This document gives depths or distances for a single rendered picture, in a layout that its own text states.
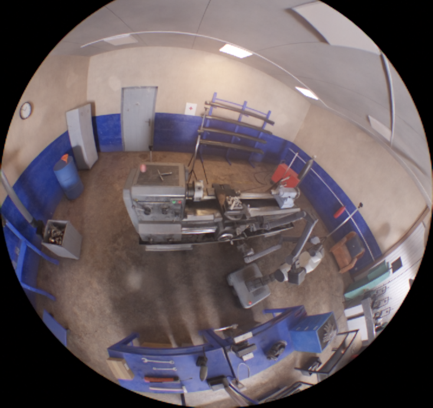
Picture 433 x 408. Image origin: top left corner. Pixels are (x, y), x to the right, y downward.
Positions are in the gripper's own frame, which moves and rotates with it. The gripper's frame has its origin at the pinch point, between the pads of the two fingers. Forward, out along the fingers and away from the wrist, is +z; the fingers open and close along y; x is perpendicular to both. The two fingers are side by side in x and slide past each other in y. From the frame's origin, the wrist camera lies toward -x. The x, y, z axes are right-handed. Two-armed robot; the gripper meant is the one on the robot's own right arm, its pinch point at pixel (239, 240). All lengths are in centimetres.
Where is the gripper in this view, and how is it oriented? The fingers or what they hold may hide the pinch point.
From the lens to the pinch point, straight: 156.1
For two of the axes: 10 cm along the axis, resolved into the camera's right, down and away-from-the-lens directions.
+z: -2.3, -7.0, 6.7
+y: 8.5, -4.8, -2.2
